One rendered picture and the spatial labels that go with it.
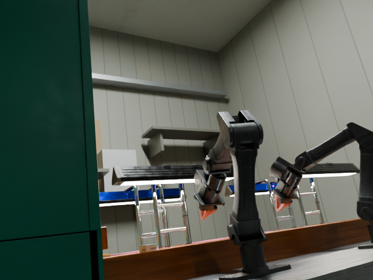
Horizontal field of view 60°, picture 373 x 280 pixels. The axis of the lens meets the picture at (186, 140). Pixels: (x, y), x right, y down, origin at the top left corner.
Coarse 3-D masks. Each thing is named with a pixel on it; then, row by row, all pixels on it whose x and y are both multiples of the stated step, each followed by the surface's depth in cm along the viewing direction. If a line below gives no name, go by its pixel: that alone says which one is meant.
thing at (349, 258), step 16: (304, 256) 115; (320, 256) 107; (336, 256) 100; (352, 256) 94; (368, 256) 89; (224, 272) 101; (288, 272) 80; (304, 272) 76; (320, 272) 73; (336, 272) 71; (352, 272) 74; (368, 272) 76
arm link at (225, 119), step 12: (228, 120) 86; (240, 120) 92; (252, 120) 86; (228, 132) 83; (216, 144) 102; (228, 144) 84; (216, 156) 102; (228, 156) 102; (216, 168) 107; (228, 168) 108
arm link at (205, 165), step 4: (204, 160) 109; (208, 160) 107; (204, 164) 110; (208, 164) 107; (204, 168) 118; (208, 168) 107; (208, 172) 108; (212, 172) 109; (216, 172) 109; (220, 172) 109; (224, 172) 110; (228, 172) 110; (208, 176) 116
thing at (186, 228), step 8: (152, 184) 155; (152, 192) 154; (184, 192) 163; (184, 200) 161; (184, 208) 159; (184, 216) 158; (184, 224) 157; (160, 232) 149; (168, 232) 152; (160, 240) 148; (160, 248) 147
